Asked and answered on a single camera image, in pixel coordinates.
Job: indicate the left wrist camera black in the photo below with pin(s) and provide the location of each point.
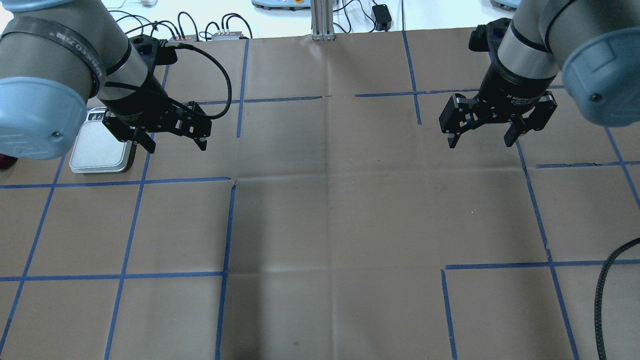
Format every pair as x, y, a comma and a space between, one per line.
154, 52

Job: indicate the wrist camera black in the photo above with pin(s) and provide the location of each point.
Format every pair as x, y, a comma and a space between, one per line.
154, 52
488, 37

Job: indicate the grey usb hub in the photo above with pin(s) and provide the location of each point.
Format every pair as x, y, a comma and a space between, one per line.
228, 36
190, 38

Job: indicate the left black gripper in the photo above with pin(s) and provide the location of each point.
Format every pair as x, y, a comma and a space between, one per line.
136, 104

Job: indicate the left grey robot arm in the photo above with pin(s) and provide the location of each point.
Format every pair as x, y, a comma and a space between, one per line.
56, 55

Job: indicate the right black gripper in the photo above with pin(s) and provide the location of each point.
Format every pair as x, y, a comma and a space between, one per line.
510, 88

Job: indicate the aluminium frame post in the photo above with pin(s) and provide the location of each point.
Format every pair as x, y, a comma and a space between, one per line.
322, 28

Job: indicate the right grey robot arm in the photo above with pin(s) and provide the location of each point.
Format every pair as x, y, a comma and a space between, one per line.
592, 44

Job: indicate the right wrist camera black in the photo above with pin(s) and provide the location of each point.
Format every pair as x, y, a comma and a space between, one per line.
488, 37

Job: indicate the black power adapter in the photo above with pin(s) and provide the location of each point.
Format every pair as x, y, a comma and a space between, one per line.
381, 16

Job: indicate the silver digital kitchen scale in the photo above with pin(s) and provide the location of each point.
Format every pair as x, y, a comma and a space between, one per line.
96, 150

